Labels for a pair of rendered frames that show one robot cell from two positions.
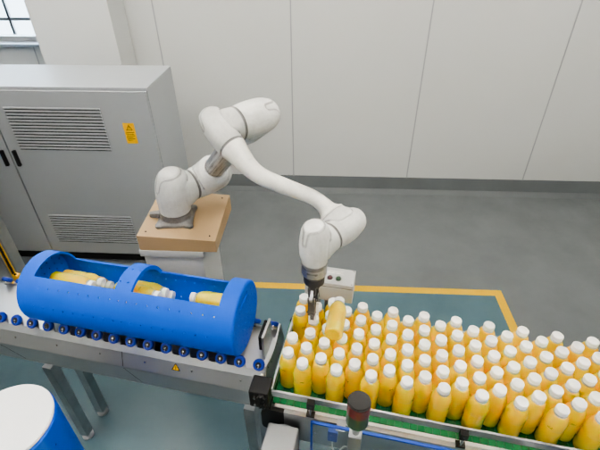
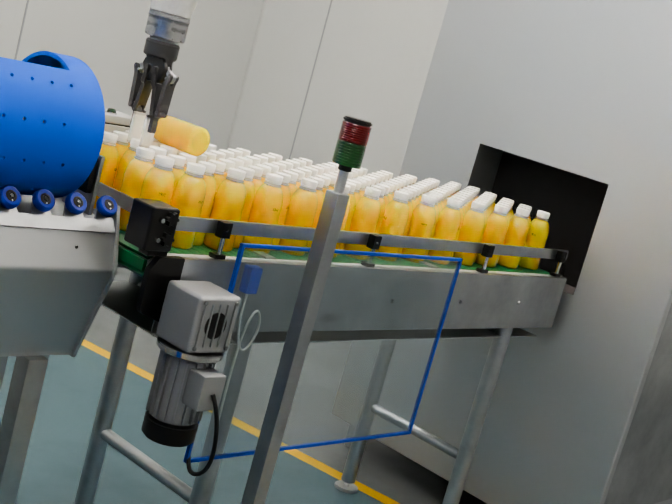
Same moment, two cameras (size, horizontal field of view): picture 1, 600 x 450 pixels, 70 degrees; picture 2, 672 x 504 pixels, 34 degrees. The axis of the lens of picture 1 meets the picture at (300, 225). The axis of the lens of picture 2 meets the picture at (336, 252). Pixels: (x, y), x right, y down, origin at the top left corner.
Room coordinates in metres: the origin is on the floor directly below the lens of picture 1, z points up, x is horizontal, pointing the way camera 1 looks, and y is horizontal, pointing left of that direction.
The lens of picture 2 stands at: (-0.44, 1.90, 1.39)
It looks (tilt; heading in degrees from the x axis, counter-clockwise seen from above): 10 degrees down; 297
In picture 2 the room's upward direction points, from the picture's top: 16 degrees clockwise
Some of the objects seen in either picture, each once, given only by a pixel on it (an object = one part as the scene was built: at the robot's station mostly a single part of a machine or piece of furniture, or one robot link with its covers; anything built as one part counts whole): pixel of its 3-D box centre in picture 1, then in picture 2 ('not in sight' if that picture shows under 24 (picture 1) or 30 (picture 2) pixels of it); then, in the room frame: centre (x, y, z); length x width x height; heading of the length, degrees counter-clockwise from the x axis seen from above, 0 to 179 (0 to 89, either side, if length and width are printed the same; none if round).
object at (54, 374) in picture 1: (70, 402); not in sight; (1.27, 1.18, 0.31); 0.06 x 0.06 x 0.63; 77
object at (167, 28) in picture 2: (314, 267); (166, 28); (1.12, -0.05, 1.33); 0.09 x 0.09 x 0.06
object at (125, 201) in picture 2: (285, 345); (108, 193); (1.08, 0.06, 0.96); 0.40 x 0.01 x 0.03; 167
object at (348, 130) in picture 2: (358, 406); (354, 132); (0.67, -0.16, 1.23); 0.06 x 0.06 x 0.04
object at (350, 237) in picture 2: (516, 440); (409, 242); (0.71, -0.68, 0.96); 1.60 x 0.01 x 0.03; 77
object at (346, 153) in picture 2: (357, 415); (349, 153); (0.67, -0.16, 1.18); 0.06 x 0.06 x 0.05
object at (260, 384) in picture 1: (262, 392); (150, 227); (0.90, 0.14, 0.95); 0.10 x 0.07 x 0.10; 167
